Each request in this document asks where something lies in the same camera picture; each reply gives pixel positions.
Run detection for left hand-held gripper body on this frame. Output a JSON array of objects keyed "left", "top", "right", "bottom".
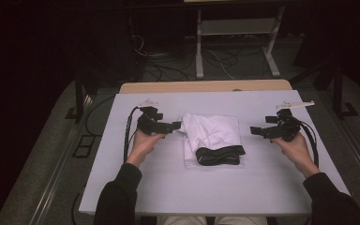
[{"left": 136, "top": 98, "right": 164, "bottom": 136}]

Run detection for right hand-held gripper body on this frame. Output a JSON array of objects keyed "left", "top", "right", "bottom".
[{"left": 263, "top": 100, "right": 316, "bottom": 143}]

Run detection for white shorts with black waistband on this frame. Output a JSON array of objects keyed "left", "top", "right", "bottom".
[{"left": 177, "top": 112, "right": 247, "bottom": 170}]

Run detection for person's left hand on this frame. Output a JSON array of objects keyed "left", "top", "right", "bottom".
[{"left": 125, "top": 129, "right": 167, "bottom": 168}]

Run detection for person's right hand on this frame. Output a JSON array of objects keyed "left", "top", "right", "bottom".
[{"left": 270, "top": 131, "right": 322, "bottom": 179}]

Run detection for wooden table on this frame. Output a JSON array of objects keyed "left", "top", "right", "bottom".
[{"left": 119, "top": 79, "right": 293, "bottom": 95}]

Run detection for black metal stand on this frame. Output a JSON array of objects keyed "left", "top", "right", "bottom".
[
  {"left": 332, "top": 62, "right": 359, "bottom": 120},
  {"left": 65, "top": 74, "right": 85, "bottom": 123}
]

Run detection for white board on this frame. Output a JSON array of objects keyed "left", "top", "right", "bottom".
[{"left": 78, "top": 89, "right": 351, "bottom": 218}]

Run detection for white metal stand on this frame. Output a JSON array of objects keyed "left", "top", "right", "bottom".
[{"left": 195, "top": 5, "right": 287, "bottom": 80}]

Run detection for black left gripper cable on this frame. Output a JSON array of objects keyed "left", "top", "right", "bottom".
[{"left": 123, "top": 106, "right": 140, "bottom": 163}]

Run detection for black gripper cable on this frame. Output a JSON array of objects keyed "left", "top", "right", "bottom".
[
  {"left": 298, "top": 121, "right": 321, "bottom": 168},
  {"left": 123, "top": 106, "right": 140, "bottom": 163}
]

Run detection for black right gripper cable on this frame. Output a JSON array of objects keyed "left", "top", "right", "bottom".
[{"left": 298, "top": 121, "right": 321, "bottom": 168}]

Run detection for tangle of floor cables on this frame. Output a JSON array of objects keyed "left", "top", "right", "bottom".
[{"left": 130, "top": 34, "right": 242, "bottom": 83}]

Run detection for black floor cable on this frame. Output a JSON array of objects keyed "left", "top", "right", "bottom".
[{"left": 84, "top": 95, "right": 116, "bottom": 137}]

